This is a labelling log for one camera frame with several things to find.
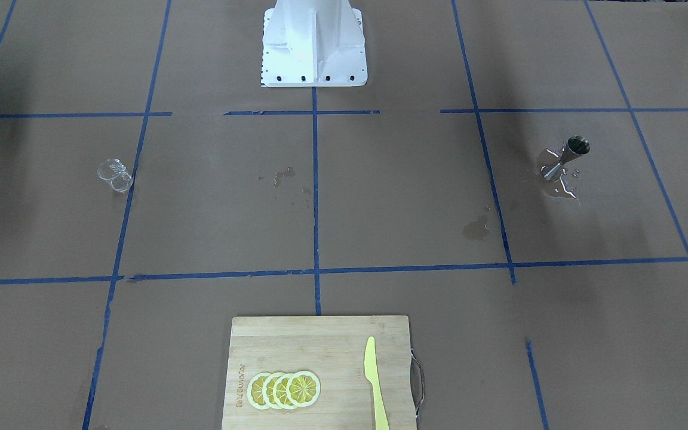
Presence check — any clear glass cup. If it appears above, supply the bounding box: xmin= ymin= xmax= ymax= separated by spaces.
xmin=96 ymin=159 xmax=134 ymax=192

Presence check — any yellow plastic knife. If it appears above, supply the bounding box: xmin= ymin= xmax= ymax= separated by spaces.
xmin=364 ymin=336 xmax=390 ymax=429

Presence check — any steel jigger measuring cup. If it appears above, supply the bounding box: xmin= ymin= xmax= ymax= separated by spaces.
xmin=540 ymin=136 xmax=591 ymax=182

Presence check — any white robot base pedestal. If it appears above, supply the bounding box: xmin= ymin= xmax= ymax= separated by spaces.
xmin=260 ymin=1 xmax=368 ymax=88

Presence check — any wooden cutting board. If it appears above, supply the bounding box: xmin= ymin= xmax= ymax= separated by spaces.
xmin=221 ymin=315 xmax=417 ymax=429

